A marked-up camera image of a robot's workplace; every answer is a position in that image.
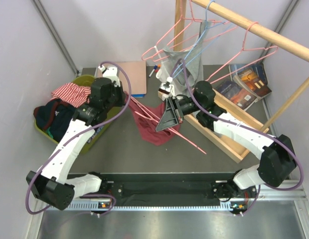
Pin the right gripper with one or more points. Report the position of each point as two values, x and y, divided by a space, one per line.
172 115

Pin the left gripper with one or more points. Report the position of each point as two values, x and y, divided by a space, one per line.
121 102

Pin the maroon tank top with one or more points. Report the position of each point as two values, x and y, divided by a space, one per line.
147 118

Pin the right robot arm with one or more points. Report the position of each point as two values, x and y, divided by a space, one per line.
276 154

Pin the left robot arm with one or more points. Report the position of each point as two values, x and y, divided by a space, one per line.
49 183

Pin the grey tank top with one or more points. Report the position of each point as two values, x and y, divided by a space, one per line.
194 69

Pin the red white striped garment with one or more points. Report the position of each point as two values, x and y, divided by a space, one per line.
72 93

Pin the pink folder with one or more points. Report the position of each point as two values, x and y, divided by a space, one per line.
136 71

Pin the green laundry basket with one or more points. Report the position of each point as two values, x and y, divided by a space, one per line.
84 80

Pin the navy garment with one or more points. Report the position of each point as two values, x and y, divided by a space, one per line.
54 118

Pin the blue capped marker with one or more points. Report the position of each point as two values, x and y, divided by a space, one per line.
152 71

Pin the stack of books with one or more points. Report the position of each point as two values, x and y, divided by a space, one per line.
245 86

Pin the wooden clothes rack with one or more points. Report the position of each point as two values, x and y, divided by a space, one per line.
236 150

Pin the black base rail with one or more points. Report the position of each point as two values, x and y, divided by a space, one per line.
168 189

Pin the blue wire hanger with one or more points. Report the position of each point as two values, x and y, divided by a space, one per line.
201 41

